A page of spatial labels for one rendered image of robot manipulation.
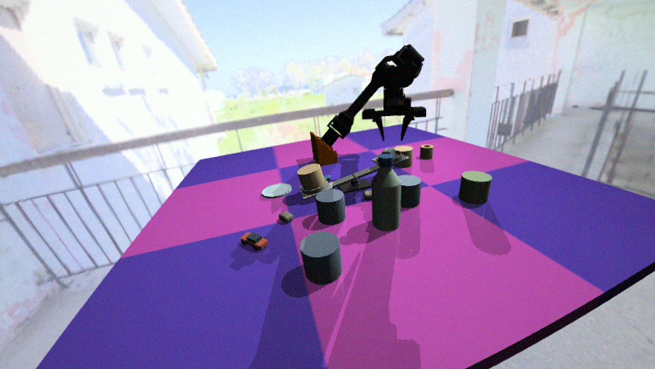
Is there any dark olive green cylinder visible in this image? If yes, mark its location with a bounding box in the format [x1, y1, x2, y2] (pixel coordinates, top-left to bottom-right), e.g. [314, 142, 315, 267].
[459, 171, 492, 205]

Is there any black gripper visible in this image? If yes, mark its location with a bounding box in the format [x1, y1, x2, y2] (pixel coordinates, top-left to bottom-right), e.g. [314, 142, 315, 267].
[362, 88, 426, 141]

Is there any dark grey cylinder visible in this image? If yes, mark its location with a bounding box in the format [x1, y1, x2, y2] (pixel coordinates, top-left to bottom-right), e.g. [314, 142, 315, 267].
[398, 174, 421, 209]
[316, 189, 346, 225]
[300, 231, 343, 285]

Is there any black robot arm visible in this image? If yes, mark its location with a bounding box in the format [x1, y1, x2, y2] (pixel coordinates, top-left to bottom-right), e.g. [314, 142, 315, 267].
[319, 44, 424, 149]

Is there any white round dish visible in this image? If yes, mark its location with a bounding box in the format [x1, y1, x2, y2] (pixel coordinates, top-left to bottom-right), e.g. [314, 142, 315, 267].
[262, 184, 292, 199]

